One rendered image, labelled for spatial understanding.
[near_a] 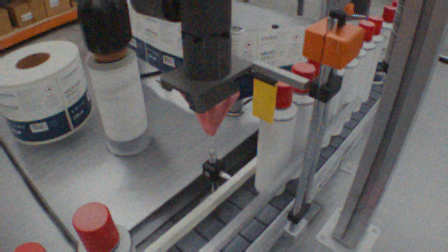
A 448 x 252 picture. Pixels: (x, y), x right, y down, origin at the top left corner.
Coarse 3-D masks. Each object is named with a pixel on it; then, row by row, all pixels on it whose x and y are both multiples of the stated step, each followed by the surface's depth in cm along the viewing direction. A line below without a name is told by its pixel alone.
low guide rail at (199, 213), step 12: (252, 168) 54; (228, 180) 52; (240, 180) 52; (216, 192) 50; (228, 192) 51; (204, 204) 48; (216, 204) 49; (192, 216) 46; (204, 216) 48; (180, 228) 44; (168, 240) 43
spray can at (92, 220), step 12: (84, 204) 26; (96, 204) 26; (84, 216) 25; (96, 216) 25; (108, 216) 26; (84, 228) 24; (96, 228) 25; (108, 228) 26; (120, 228) 29; (84, 240) 25; (96, 240) 25; (108, 240) 26; (120, 240) 28; (132, 240) 29
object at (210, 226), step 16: (384, 80) 84; (352, 128) 68; (336, 144) 64; (320, 160) 60; (240, 192) 54; (256, 192) 54; (288, 192) 54; (224, 208) 52; (240, 208) 52; (272, 208) 52; (208, 224) 49; (224, 224) 49; (256, 224) 49; (192, 240) 47; (208, 240) 47; (240, 240) 47
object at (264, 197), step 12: (348, 108) 59; (336, 120) 56; (300, 156) 49; (288, 168) 47; (276, 180) 45; (288, 180) 47; (264, 192) 44; (276, 192) 45; (252, 204) 42; (264, 204) 43; (240, 216) 41; (252, 216) 42; (228, 228) 39; (240, 228) 40; (216, 240) 38; (228, 240) 39
